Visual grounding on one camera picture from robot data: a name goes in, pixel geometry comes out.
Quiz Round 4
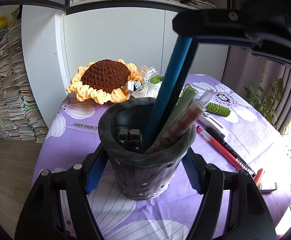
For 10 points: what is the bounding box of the orange highlighter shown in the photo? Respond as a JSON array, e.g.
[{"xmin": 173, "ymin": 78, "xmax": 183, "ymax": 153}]
[{"xmin": 254, "ymin": 168, "xmax": 265, "ymax": 184}]

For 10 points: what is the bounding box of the red pen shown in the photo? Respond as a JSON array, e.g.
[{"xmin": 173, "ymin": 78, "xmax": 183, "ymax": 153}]
[{"xmin": 197, "ymin": 125, "xmax": 251, "ymax": 178}]

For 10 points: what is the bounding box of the grey perforated pen holder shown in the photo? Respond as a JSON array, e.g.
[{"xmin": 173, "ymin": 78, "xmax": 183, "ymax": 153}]
[{"xmin": 98, "ymin": 97, "xmax": 197, "ymax": 201}]

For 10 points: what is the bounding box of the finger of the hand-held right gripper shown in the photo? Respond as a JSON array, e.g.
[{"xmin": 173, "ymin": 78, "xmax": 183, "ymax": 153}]
[
  {"xmin": 251, "ymin": 46, "xmax": 291, "ymax": 74},
  {"xmin": 172, "ymin": 8, "xmax": 291, "ymax": 53}
]

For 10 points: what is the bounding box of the crochet sunflower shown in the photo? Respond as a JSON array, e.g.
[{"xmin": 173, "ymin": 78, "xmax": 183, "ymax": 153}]
[{"xmin": 66, "ymin": 59, "xmax": 232, "ymax": 118}]

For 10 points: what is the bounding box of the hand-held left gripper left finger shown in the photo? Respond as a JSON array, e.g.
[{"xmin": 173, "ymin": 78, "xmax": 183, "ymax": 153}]
[{"xmin": 14, "ymin": 144, "xmax": 111, "ymax": 240}]

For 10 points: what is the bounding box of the white translucent ribbon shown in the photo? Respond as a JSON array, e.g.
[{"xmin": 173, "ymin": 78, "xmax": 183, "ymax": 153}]
[{"xmin": 129, "ymin": 65, "xmax": 161, "ymax": 99}]

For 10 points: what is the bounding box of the black pen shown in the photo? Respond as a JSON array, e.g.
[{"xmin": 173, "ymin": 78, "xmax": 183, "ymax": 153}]
[{"xmin": 207, "ymin": 126, "xmax": 257, "ymax": 177}]

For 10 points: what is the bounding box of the clear gel pen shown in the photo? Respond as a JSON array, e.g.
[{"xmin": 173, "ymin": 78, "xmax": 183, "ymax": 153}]
[{"xmin": 195, "ymin": 88, "xmax": 217, "ymax": 112}]

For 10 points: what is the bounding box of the blue pen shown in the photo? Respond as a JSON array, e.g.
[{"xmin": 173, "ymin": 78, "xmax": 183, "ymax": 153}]
[{"xmin": 143, "ymin": 36, "xmax": 199, "ymax": 154}]

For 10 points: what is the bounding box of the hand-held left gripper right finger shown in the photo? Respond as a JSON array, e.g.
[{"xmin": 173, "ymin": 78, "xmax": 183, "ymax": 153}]
[{"xmin": 182, "ymin": 149, "xmax": 278, "ymax": 240}]

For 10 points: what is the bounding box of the green potted plant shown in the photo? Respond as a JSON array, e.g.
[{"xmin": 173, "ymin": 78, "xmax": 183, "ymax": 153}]
[{"xmin": 244, "ymin": 67, "xmax": 291, "ymax": 136}]

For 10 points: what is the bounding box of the purple floral tablecloth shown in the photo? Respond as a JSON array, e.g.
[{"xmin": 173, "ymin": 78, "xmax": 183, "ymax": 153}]
[{"xmin": 32, "ymin": 74, "xmax": 291, "ymax": 240}]

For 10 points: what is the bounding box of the stack of paper booklets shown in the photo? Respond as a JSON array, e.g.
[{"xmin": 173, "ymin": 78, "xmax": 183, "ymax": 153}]
[{"xmin": 180, "ymin": 0, "xmax": 219, "ymax": 11}]

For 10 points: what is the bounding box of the tall pile of papers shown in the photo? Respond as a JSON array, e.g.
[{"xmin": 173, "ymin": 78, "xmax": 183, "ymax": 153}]
[{"xmin": 0, "ymin": 17, "xmax": 49, "ymax": 143}]

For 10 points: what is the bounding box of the white correction tape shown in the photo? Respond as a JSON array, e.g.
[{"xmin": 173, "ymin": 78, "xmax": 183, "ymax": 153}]
[{"xmin": 198, "ymin": 112, "xmax": 230, "ymax": 139}]

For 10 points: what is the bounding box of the white bookcase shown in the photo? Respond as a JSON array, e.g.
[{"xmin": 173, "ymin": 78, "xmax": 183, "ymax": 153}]
[{"xmin": 20, "ymin": 0, "xmax": 232, "ymax": 128}]

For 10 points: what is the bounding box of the white grey eraser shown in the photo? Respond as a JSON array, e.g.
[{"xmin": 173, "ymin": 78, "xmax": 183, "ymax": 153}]
[{"xmin": 259, "ymin": 181, "xmax": 278, "ymax": 194}]

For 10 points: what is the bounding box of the small white box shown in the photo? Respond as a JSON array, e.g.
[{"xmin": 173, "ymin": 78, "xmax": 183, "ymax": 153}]
[{"xmin": 125, "ymin": 80, "xmax": 142, "ymax": 93}]

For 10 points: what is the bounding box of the green pen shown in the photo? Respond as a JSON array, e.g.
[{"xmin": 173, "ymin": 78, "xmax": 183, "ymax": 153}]
[{"xmin": 160, "ymin": 85, "xmax": 200, "ymax": 143}]

